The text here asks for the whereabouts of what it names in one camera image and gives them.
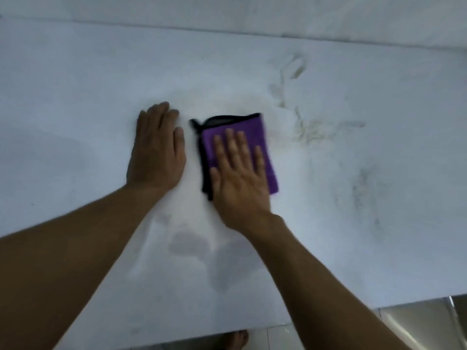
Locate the person's bare foot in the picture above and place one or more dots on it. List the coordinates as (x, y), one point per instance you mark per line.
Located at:
(233, 340)

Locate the person's left thumb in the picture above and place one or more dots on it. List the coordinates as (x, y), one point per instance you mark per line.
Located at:
(179, 142)

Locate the person's right little finger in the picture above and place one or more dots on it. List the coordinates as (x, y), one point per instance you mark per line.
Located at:
(259, 160)

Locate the person's right thumb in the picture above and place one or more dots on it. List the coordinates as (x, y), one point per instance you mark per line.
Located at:
(214, 180)

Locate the grey metal cabinet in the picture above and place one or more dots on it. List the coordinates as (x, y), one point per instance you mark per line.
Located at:
(423, 324)

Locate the person's right hand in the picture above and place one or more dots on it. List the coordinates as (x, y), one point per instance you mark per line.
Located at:
(240, 193)

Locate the person's left hand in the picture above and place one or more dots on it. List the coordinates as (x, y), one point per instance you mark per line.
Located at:
(155, 156)

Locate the person's left forearm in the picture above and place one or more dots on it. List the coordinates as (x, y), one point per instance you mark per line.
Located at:
(73, 258)

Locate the person's right middle finger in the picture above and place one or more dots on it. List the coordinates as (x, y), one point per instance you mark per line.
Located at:
(231, 145)

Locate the purple black-edged cleaning cloth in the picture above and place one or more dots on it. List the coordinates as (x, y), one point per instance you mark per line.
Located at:
(209, 140)

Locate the person's right forearm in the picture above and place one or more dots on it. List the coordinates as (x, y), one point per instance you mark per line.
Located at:
(313, 287)

